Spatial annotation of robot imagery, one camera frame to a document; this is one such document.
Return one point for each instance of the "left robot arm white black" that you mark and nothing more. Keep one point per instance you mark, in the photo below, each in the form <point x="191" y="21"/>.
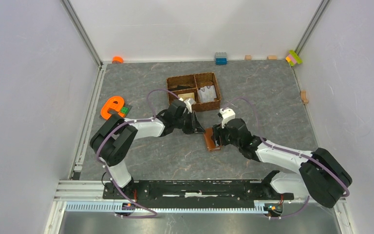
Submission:
<point x="113" y="140"/>

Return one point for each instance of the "green pink yellow brick stack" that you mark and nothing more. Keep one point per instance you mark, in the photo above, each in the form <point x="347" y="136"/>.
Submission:
<point x="293" y="58"/>

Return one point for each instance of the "white cards in basket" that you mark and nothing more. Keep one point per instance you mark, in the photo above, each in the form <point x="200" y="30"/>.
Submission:
<point x="207" y="94"/>

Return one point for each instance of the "gold card in basket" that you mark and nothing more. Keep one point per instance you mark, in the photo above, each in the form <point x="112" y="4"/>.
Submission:
<point x="185" y="96"/>

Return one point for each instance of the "blue grey toy brick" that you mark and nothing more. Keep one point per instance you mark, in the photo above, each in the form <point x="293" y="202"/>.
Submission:
<point x="220" y="58"/>

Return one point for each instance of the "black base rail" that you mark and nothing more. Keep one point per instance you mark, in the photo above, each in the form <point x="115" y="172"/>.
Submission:
<point x="186" y="194"/>

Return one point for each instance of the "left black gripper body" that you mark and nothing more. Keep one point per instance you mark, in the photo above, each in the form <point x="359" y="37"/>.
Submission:
<point x="186" y="119"/>

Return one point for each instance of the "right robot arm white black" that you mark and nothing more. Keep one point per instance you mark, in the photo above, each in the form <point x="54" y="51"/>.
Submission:
<point x="316" y="174"/>

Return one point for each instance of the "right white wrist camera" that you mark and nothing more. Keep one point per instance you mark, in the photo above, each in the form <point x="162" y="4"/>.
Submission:
<point x="227" y="114"/>

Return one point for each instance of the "brown leather card holder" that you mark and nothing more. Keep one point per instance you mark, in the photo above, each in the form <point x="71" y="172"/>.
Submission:
<point x="209" y="141"/>

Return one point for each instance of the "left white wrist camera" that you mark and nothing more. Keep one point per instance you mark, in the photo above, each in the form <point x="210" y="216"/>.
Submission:
<point x="189" y="102"/>

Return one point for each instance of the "green toy block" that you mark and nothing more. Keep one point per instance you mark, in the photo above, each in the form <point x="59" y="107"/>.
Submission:
<point x="124" y="111"/>

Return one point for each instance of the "brown wicker divided basket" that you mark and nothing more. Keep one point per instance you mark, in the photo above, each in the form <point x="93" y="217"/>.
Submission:
<point x="197" y="81"/>

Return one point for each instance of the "orange plastic letter toy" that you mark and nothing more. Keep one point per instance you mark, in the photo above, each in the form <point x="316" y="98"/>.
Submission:
<point x="115" y="103"/>

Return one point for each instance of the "wooden arch block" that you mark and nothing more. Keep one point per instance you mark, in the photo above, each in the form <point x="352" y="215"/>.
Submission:
<point x="303" y="96"/>

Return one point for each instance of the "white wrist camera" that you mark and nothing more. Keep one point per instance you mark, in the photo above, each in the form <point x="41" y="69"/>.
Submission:
<point x="189" y="102"/>
<point x="227" y="114"/>

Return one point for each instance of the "black card in basket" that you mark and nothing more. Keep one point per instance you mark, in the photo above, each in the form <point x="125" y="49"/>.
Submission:
<point x="179" y="87"/>

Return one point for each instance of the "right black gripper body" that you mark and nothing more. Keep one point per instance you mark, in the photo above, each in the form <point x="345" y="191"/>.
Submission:
<point x="226" y="137"/>

